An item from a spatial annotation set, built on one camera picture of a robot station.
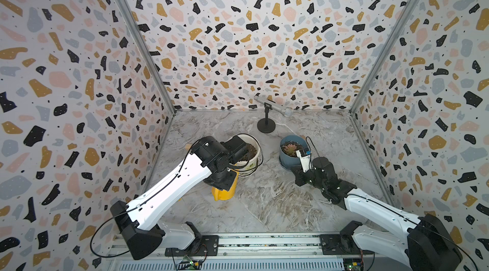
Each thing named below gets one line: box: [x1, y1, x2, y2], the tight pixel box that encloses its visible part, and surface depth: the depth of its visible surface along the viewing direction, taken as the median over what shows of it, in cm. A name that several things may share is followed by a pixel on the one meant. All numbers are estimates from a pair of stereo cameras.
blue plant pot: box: [279, 134, 310, 169], surface depth 96 cm
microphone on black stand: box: [253, 95, 294, 134], surface depth 109 cm
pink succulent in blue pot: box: [280, 139, 304, 158], surface depth 96 cm
